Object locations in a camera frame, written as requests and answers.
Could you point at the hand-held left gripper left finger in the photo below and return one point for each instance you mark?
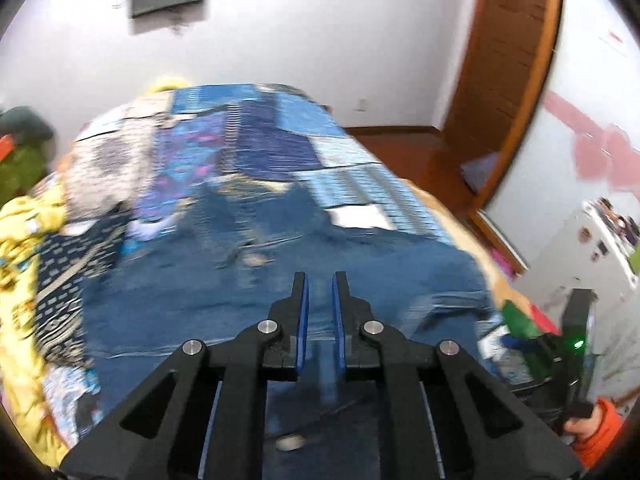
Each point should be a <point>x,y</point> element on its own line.
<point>301,330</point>

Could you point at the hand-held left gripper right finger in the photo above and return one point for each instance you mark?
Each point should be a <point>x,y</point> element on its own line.
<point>338,330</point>

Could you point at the blue denim jeans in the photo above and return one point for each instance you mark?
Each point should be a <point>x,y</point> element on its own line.
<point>200,300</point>

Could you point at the person's right forearm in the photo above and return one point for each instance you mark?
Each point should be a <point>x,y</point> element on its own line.
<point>602,435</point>

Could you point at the white refrigerator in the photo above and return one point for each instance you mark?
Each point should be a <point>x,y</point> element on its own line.
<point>590,260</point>

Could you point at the purple cloth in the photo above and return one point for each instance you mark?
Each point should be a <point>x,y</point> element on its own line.
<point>480,170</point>

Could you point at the patchwork quilt bed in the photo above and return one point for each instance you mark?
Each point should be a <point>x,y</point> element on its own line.
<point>280,125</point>

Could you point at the wooden baseboard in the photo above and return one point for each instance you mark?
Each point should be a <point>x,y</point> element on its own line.
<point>390,130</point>

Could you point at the wooden wardrobe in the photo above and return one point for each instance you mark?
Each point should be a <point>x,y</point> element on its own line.
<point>505,60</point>

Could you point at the yellow pillow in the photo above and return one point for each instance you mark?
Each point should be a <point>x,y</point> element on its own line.
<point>167,84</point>

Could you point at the yellow printed fleece blanket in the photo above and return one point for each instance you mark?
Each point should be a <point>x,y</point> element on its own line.
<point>20,240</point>

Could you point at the green cloth cover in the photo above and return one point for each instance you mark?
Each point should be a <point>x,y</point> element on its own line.
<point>22,175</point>

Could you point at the dark grey cloth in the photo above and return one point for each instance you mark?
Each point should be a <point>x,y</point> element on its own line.
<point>25,122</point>

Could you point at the orange box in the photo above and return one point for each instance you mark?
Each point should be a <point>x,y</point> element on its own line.
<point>5,146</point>

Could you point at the pink wall sticker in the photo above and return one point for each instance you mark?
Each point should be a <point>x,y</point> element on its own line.
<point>600,155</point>

